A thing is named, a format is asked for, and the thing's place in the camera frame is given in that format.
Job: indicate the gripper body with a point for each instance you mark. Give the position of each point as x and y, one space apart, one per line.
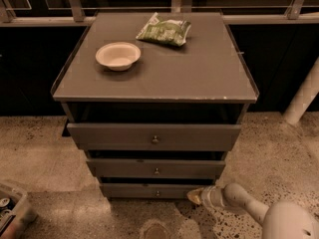
208 195

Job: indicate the grey bottom drawer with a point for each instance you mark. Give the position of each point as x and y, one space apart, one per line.
161 188

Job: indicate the grey drawer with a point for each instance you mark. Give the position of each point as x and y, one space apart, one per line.
161 188
154 136
155 168

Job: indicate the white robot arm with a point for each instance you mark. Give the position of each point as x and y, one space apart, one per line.
281 220

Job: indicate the grey wooden drawer cabinet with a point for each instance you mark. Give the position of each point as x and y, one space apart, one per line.
203 82

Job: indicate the grey middle drawer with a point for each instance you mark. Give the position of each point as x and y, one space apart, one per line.
155 168

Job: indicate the grey top drawer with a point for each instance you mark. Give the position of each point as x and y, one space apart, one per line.
154 136

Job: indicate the white paper bowl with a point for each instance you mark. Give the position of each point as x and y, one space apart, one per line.
118 56

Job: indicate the green chip bag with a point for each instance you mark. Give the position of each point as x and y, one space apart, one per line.
166 32

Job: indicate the clear plastic storage bin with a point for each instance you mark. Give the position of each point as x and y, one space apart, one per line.
18 215

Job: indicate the soda can in bin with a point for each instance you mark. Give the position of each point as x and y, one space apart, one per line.
4 202

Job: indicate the white diagonal post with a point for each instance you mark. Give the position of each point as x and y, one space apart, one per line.
305 95

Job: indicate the metal railing frame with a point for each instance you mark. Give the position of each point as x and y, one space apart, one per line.
234 12

